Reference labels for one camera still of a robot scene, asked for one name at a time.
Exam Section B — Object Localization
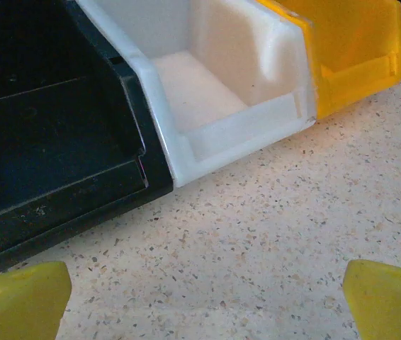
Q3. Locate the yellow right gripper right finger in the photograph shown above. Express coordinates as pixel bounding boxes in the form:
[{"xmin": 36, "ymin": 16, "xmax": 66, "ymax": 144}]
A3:
[{"xmin": 342, "ymin": 259, "xmax": 401, "ymax": 340}]

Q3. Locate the black plastic bin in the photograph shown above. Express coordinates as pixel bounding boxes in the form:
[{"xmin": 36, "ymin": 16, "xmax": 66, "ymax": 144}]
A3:
[{"xmin": 0, "ymin": 0, "xmax": 175, "ymax": 281}]

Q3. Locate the white plastic bin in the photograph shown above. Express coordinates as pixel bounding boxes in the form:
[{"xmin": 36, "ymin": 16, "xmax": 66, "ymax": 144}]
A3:
[{"xmin": 74, "ymin": 0, "xmax": 317, "ymax": 188}]

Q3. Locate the yellow plastic bin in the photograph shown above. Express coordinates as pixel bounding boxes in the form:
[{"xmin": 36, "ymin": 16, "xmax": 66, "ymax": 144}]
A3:
[{"xmin": 255, "ymin": 0, "xmax": 401, "ymax": 120}]

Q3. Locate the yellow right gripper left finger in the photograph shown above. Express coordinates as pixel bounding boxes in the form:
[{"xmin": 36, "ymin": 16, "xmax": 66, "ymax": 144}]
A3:
[{"xmin": 0, "ymin": 261, "xmax": 73, "ymax": 340}]

